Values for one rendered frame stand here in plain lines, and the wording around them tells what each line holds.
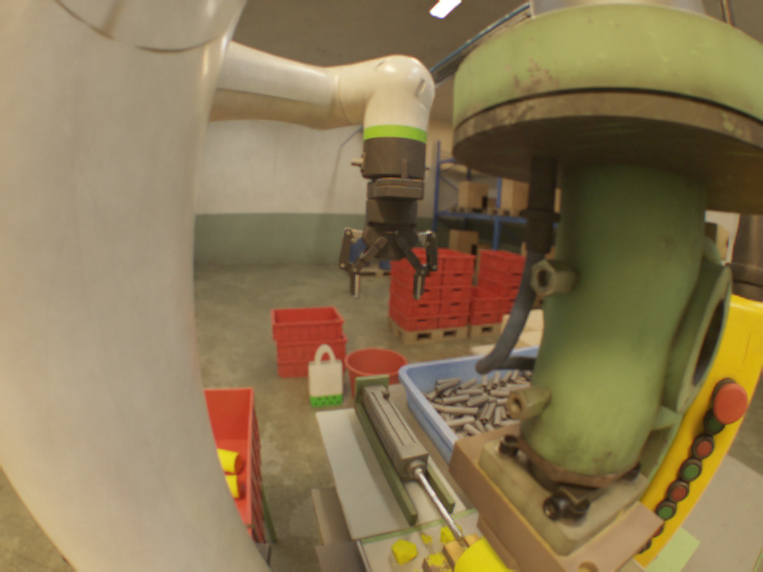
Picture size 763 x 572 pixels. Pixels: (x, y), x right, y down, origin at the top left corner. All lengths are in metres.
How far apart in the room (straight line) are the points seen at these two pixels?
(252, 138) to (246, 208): 1.77
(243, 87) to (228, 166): 8.11
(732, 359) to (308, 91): 0.58
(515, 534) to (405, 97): 0.48
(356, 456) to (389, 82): 0.58
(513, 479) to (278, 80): 0.44
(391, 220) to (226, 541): 0.40
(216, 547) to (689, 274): 0.24
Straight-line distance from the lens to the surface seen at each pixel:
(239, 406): 1.15
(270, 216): 8.30
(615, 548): 0.25
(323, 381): 2.37
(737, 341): 0.39
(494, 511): 0.26
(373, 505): 0.52
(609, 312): 0.16
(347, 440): 0.62
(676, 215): 0.16
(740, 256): 0.41
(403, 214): 0.45
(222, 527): 0.15
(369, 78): 0.48
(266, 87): 0.39
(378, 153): 0.45
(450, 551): 0.43
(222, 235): 8.44
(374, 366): 2.73
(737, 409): 0.37
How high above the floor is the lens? 1.41
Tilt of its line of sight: 13 degrees down
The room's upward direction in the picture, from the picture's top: 3 degrees clockwise
